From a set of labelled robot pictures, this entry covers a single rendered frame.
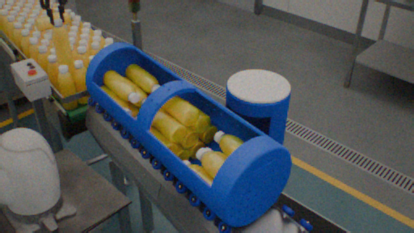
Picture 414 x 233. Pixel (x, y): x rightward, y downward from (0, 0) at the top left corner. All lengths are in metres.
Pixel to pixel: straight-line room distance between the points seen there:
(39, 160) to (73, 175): 0.31
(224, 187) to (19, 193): 0.55
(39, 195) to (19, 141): 0.16
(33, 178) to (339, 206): 2.06
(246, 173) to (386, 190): 1.97
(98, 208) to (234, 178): 0.44
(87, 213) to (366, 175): 2.20
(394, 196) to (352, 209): 0.34
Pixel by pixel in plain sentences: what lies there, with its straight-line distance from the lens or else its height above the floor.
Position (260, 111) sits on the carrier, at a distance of 1.74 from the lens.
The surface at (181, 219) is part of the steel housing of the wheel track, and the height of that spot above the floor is 0.85.
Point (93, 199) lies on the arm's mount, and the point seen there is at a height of 1.01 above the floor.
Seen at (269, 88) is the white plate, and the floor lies 1.04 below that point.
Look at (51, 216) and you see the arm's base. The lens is 1.27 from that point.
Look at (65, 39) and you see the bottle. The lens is 1.90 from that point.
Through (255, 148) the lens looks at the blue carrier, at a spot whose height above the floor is 1.23.
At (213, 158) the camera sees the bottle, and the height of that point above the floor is 1.15.
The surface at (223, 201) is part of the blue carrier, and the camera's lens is 1.16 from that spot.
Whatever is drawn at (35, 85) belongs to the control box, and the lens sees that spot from 1.88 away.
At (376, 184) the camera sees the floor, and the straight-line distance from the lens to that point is 3.04.
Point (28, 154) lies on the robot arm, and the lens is 1.15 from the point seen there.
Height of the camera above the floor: 1.97
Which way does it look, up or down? 35 degrees down
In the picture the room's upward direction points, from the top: 1 degrees clockwise
